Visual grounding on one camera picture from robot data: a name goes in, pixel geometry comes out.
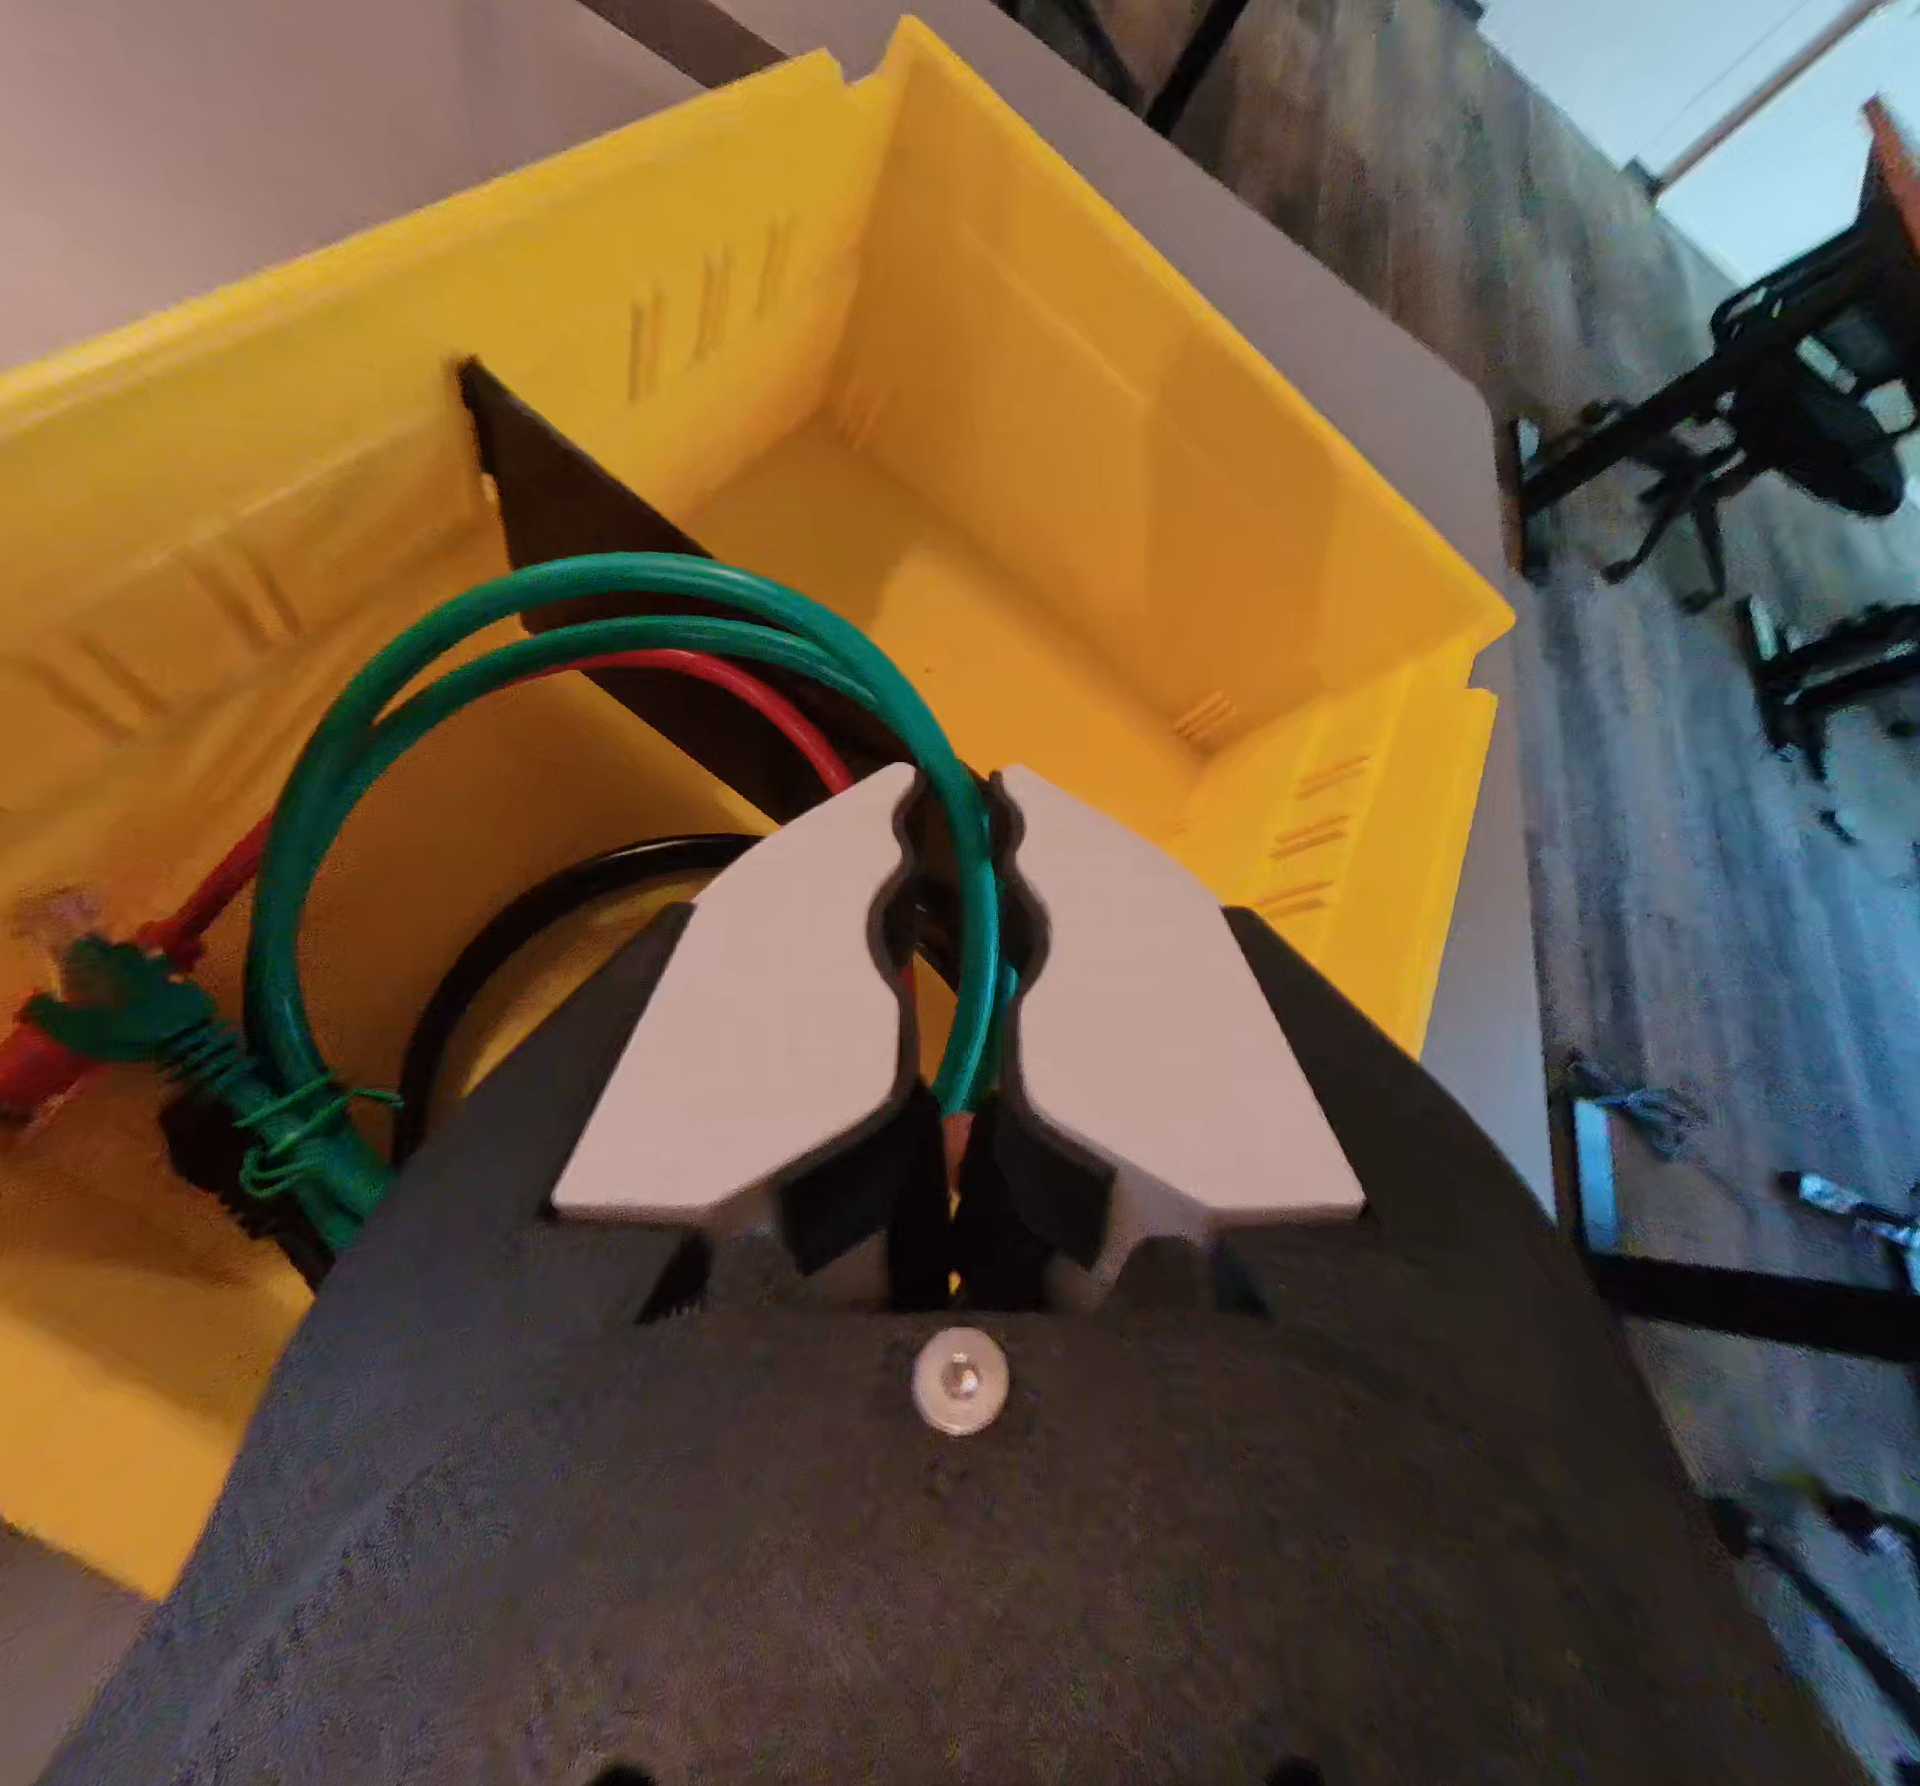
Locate red ethernet cable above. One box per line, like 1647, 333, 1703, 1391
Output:
0, 646, 860, 1129

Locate wooden top office table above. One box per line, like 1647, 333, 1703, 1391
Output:
1856, 90, 1920, 274

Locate green ethernet cable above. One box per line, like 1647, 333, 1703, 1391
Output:
21, 551, 1003, 1256

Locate yellow plastic bin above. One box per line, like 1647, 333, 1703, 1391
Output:
0, 17, 1517, 1604

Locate black office chair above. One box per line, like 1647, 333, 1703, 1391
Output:
1513, 219, 1920, 617

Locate black usb cable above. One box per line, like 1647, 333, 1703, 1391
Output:
155, 832, 961, 1287

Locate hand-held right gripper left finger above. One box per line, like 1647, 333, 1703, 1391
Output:
547, 761, 923, 1231

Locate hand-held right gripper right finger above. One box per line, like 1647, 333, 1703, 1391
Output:
995, 763, 1368, 1231

